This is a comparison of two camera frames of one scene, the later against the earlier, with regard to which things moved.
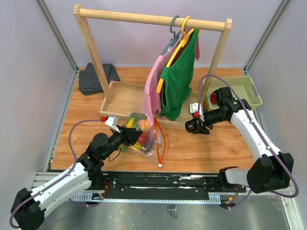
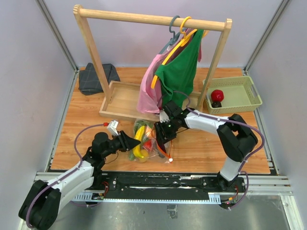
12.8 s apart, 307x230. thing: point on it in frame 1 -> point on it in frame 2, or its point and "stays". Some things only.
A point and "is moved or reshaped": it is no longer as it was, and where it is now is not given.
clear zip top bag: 152,142 is moved or reshaped
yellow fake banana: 130,123 -> 139,136
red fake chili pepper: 142,137 -> 147,143
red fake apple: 213,97 stays
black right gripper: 202,129 -> 163,138
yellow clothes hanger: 185,35 -> 186,36
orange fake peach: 144,125 -> 150,133
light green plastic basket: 243,86 stays
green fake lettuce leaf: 137,117 -> 141,122
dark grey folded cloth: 88,81 stays
